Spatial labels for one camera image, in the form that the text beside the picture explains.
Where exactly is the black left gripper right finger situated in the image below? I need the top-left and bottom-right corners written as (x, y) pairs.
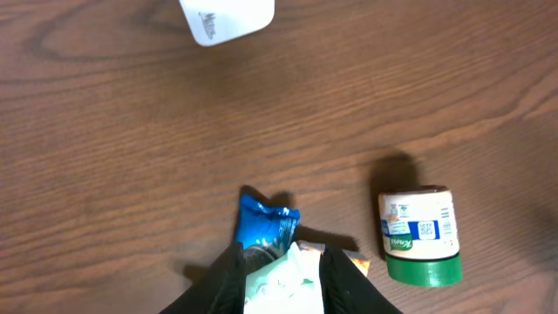
top-left (319, 245), bottom-right (402, 314)

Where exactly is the green lidded white jar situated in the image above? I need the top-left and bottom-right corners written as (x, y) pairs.
top-left (378, 186), bottom-right (463, 288)

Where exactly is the blue Oreo cookie pack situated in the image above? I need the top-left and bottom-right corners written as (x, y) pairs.
top-left (235, 195), bottom-right (301, 275)

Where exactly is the pale green wet wipes pack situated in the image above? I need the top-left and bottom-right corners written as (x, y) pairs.
top-left (243, 243), bottom-right (324, 314)

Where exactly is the white barcode scanner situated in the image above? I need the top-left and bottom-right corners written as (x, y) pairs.
top-left (180, 0), bottom-right (276, 47)

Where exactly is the small orange snack packet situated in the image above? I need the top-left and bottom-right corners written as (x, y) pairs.
top-left (296, 241), bottom-right (371, 276)

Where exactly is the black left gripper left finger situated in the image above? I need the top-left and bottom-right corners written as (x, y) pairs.
top-left (160, 242), bottom-right (246, 314)

